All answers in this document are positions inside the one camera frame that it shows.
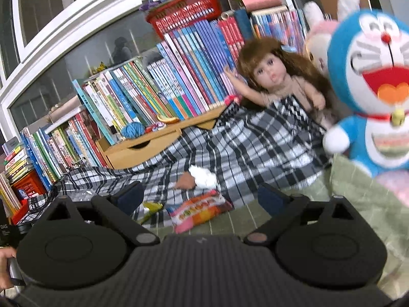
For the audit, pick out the clear plastic bag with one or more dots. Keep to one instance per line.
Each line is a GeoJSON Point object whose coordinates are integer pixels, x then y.
{"type": "Point", "coordinates": [84, 195]}

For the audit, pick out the blue yarn ball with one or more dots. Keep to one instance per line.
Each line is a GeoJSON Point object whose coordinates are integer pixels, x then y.
{"type": "Point", "coordinates": [132, 130]}

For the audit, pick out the red white knotted charm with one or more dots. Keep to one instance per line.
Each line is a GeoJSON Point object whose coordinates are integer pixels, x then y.
{"type": "Point", "coordinates": [155, 128]}

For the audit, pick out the brown-haired doll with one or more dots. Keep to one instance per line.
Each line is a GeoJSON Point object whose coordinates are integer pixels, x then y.
{"type": "Point", "coordinates": [274, 70]}

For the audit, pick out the black white plaid blanket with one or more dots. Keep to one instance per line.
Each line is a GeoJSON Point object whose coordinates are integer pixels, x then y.
{"type": "Point", "coordinates": [239, 147]}

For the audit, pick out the stack of flat books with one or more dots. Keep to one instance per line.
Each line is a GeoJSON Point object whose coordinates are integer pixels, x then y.
{"type": "Point", "coordinates": [17, 163]}

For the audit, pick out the wooden drawer organizer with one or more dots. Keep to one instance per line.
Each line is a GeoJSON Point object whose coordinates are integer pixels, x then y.
{"type": "Point", "coordinates": [143, 148]}

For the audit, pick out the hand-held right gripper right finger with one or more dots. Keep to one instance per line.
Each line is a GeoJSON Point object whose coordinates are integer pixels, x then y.
{"type": "Point", "coordinates": [271, 198]}

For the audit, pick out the large pink macaron packet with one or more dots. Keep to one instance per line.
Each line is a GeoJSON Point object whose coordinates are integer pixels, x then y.
{"type": "Point", "coordinates": [198, 212]}

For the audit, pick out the blue cat plush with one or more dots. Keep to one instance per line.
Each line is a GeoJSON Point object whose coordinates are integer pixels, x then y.
{"type": "Point", "coordinates": [351, 70]}

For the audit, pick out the green checked bedsheet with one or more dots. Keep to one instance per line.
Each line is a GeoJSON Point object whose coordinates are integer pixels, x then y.
{"type": "Point", "coordinates": [351, 192]}

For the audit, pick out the person's left hand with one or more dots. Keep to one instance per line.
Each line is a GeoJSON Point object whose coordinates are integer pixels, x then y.
{"type": "Point", "coordinates": [3, 268]}

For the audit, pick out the red plastic basket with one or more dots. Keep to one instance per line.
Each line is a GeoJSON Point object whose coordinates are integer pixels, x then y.
{"type": "Point", "coordinates": [185, 12]}

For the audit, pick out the brown rounded object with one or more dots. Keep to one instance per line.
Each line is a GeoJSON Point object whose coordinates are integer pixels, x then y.
{"type": "Point", "coordinates": [186, 181]}

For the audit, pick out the row of upright books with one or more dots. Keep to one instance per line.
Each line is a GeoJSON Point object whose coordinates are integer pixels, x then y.
{"type": "Point", "coordinates": [191, 76]}

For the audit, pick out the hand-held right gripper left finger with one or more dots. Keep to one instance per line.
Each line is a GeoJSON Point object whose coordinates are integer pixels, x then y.
{"type": "Point", "coordinates": [131, 196]}

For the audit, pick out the red plastic crate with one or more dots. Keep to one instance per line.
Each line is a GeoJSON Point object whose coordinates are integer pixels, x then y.
{"type": "Point", "coordinates": [30, 182]}

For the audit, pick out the small green wrapper strip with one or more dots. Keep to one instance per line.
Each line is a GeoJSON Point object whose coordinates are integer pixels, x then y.
{"type": "Point", "coordinates": [151, 209]}

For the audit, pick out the white crumpled tissue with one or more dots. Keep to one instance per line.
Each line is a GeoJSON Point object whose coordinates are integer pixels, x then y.
{"type": "Point", "coordinates": [203, 176]}

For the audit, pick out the pink rabbit plush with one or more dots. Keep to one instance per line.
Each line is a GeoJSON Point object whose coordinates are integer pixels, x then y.
{"type": "Point", "coordinates": [316, 41]}

